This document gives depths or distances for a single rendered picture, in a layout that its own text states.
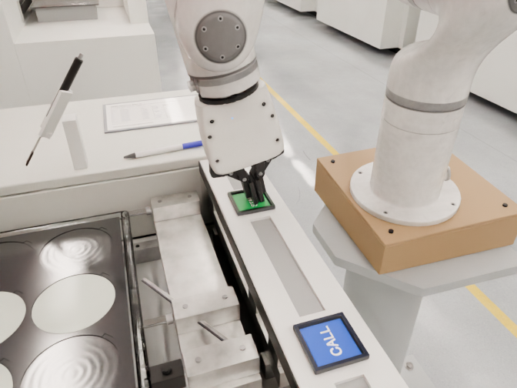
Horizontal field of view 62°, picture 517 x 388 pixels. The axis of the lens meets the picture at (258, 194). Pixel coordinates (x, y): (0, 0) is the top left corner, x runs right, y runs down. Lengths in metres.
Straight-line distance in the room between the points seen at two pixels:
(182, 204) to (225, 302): 0.24
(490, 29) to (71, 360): 0.61
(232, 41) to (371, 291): 0.59
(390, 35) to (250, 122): 4.61
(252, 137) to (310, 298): 0.21
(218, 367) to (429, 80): 0.46
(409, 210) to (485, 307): 1.27
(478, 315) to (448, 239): 1.19
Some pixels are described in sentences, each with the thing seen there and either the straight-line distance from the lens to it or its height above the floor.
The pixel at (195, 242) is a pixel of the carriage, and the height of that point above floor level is 0.88.
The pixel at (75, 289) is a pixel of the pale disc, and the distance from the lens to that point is 0.63.
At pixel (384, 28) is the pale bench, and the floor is 0.30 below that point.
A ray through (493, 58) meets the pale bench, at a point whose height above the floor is 0.38.
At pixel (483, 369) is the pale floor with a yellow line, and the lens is 1.78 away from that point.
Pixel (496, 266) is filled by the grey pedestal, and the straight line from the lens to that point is 0.83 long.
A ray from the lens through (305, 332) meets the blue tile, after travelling 0.46.
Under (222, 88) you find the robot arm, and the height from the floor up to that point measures 1.15.
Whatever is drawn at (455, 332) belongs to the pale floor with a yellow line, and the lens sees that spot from 1.85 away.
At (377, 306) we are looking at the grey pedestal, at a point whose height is 0.68.
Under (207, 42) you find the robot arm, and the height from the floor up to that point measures 1.22.
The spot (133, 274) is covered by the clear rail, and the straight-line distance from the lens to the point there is 0.62.
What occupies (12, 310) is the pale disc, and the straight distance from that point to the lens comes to 0.64.
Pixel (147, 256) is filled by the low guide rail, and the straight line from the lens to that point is 0.76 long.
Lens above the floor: 1.31
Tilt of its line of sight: 33 degrees down
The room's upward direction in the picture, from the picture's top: straight up
